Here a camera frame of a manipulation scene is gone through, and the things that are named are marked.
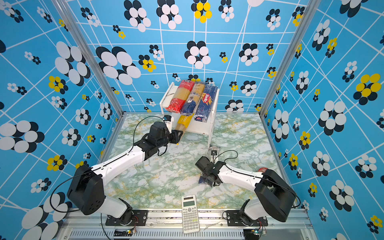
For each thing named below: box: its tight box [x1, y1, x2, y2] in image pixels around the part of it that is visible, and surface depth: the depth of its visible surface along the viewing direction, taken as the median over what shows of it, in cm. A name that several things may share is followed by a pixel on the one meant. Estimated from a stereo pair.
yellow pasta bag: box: [175, 113, 195, 139], surface depth 86 cm
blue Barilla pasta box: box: [194, 84, 218, 123], surface depth 75 cm
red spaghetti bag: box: [165, 80, 195, 114], surface depth 80 cm
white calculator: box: [181, 194, 200, 234], surface depth 75 cm
